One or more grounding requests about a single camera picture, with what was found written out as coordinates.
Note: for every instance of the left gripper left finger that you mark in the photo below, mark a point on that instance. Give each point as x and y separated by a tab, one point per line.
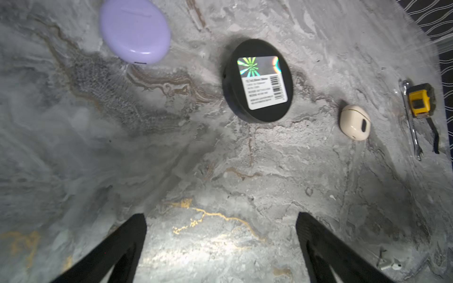
118	254

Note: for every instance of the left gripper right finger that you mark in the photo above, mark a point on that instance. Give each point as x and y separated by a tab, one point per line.
326	255

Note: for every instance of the white stem earbuds pair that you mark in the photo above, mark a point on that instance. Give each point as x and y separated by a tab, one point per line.
387	261

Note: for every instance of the purple earbud charging case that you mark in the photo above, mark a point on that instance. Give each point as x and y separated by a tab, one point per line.
135	31

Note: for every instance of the black round digital timer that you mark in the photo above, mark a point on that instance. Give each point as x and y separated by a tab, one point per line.
257	82

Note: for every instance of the yellow black tape measure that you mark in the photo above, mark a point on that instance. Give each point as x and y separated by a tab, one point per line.
422	103

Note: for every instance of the silver combination wrench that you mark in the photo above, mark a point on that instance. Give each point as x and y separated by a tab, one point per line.
418	152

